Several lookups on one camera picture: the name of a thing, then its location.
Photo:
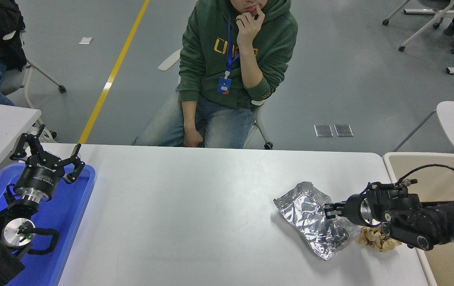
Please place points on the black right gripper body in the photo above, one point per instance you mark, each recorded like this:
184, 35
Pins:
354, 210

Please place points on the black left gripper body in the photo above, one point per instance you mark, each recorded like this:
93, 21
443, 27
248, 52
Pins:
40, 174

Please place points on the silver foil tray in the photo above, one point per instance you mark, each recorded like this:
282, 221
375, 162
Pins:
310, 214

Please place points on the tan paper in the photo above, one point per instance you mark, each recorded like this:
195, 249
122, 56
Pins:
373, 238

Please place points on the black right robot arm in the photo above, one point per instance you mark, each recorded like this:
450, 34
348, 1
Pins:
429, 222

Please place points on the person's right forearm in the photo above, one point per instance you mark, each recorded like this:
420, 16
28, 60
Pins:
190, 117

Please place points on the person's left forearm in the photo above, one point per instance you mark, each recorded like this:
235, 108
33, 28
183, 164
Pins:
252, 65

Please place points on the person's right hand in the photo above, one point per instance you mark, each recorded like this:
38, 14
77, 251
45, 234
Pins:
193, 139

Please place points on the person's left hand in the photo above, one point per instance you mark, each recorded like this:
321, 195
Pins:
249, 28

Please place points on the white shoe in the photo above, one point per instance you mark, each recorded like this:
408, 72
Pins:
48, 139

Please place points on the blue plastic tray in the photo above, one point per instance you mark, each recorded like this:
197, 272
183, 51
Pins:
68, 222

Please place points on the grey seat rolling chair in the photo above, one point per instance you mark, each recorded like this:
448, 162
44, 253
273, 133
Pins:
12, 81
429, 24

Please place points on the silver floor plate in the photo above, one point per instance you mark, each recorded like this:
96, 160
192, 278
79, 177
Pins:
323, 130
343, 130

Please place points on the large pale plastic bin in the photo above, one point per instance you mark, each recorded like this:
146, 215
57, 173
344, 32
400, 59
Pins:
449, 270

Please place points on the white rolling chair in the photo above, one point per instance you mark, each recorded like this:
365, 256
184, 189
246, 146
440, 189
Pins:
168, 60

